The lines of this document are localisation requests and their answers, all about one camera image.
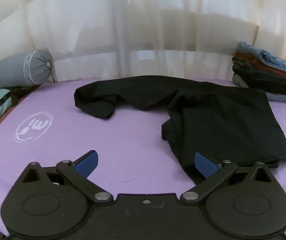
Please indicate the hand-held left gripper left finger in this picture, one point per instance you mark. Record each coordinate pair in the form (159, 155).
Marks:
(87, 163)

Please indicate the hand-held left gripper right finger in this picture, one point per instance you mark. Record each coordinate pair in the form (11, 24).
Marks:
(205, 165)

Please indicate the black pants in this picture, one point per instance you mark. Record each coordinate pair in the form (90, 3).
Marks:
(270, 87)
(220, 120)

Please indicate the folded grey pants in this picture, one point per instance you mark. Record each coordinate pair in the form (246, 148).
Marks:
(280, 97)

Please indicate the folded black pants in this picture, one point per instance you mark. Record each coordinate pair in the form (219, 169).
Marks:
(270, 87)

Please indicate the folded dark teal pants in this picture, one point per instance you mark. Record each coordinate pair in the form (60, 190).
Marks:
(255, 73)

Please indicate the folded brown pants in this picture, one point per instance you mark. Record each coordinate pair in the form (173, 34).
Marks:
(278, 72)

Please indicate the folded blue denim pants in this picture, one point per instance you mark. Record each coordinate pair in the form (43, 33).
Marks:
(265, 57)

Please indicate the grey bolster pillow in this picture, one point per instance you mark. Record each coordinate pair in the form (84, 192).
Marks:
(10, 70)

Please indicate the white sheer curtain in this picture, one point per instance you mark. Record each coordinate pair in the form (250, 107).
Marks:
(133, 30)

